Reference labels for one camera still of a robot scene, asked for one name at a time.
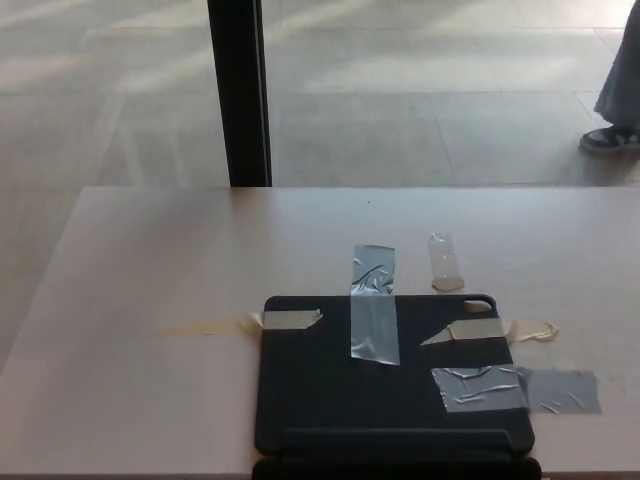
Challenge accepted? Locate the black folding tablet cover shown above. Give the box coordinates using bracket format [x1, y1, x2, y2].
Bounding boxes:
[250, 293, 543, 480]

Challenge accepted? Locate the beige masking tape strip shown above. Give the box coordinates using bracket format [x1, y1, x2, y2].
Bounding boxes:
[154, 308, 323, 337]
[418, 319, 560, 347]

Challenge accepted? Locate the black and white shoe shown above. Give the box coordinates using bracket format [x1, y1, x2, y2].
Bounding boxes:
[579, 125, 640, 156]

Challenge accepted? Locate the grey trouser leg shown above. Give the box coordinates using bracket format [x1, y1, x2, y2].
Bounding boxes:
[593, 0, 640, 136]

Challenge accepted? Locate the long grey duct tape strip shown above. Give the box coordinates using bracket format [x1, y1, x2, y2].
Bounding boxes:
[349, 243, 402, 367]

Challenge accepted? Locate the black window frame post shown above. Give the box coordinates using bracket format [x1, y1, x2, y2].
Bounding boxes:
[206, 0, 273, 189]

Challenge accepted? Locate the wide grey duct tape strip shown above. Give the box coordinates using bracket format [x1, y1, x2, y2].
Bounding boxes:
[430, 365, 603, 415]

